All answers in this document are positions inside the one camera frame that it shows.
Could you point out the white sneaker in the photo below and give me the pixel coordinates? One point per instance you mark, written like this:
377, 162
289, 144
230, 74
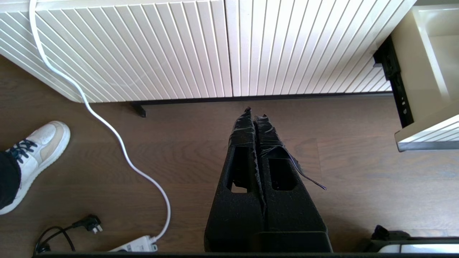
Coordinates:
39, 154

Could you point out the cream ribbed curved side panel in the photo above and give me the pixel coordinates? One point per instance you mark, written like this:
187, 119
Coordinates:
143, 53

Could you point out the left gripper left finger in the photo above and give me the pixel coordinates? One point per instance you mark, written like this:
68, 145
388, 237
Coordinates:
236, 208

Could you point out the cream tv cabinet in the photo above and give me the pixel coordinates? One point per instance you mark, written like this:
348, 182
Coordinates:
71, 3

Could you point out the white floor power strip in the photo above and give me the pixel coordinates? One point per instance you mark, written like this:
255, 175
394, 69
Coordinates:
138, 244

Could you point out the dark trouser leg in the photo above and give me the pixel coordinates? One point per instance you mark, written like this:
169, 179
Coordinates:
8, 179

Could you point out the black drawer slide rail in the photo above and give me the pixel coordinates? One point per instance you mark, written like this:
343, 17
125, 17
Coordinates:
394, 79

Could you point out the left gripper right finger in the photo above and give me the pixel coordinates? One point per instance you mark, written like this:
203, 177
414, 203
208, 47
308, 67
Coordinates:
290, 211

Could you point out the grey black robot chassis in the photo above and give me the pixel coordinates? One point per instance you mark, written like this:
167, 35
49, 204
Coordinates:
412, 245

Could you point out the cream ribbed drawer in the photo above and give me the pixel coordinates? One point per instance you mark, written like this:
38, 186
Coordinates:
419, 71

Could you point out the cream ribbed cabinet door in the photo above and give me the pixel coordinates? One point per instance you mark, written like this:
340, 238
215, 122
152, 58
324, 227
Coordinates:
294, 46

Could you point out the black cabinet leg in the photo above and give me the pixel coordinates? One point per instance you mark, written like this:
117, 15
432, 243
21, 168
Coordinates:
139, 109

